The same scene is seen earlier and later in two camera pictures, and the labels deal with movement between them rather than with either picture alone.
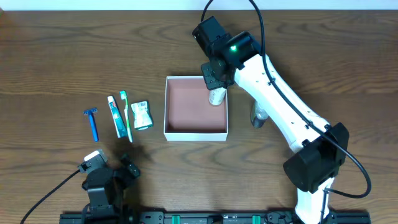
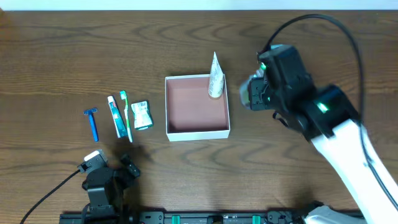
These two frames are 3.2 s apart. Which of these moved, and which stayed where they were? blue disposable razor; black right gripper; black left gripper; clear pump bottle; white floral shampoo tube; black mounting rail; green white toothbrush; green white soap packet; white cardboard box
Moved: clear pump bottle; black right gripper; white floral shampoo tube
Stayed: black left gripper; black mounting rail; blue disposable razor; green white soap packet; green white toothbrush; white cardboard box
